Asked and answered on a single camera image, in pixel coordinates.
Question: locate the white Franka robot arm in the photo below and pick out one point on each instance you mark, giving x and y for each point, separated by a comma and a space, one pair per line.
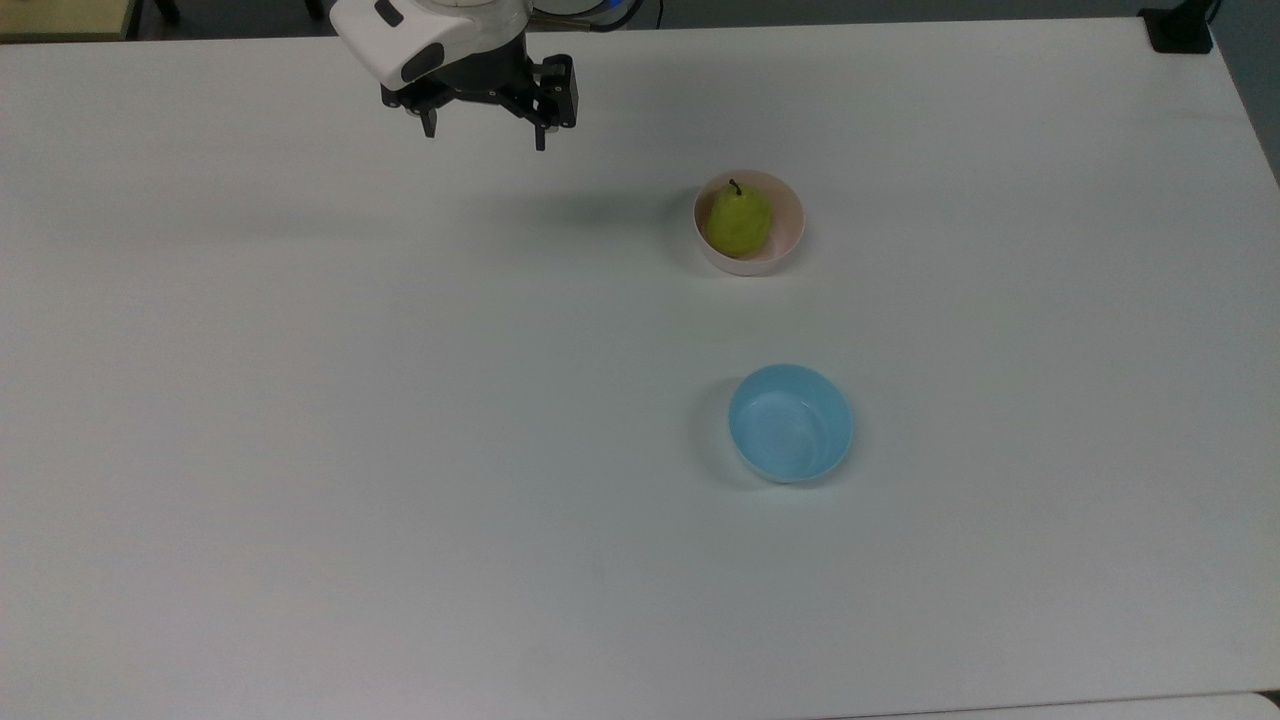
400, 35

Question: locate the pink bowl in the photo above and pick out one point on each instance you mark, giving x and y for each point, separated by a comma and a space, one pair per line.
780, 235

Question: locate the wooden furniture piece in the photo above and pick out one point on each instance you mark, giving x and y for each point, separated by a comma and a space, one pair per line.
60, 18

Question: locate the green pear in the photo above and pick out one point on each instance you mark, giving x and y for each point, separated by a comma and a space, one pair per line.
740, 221

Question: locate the black clamp mount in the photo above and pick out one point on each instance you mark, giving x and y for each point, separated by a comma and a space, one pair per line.
1178, 28

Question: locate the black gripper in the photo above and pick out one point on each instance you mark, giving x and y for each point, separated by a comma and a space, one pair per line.
500, 85

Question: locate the light blue bowl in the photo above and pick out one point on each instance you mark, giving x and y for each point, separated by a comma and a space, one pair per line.
790, 425

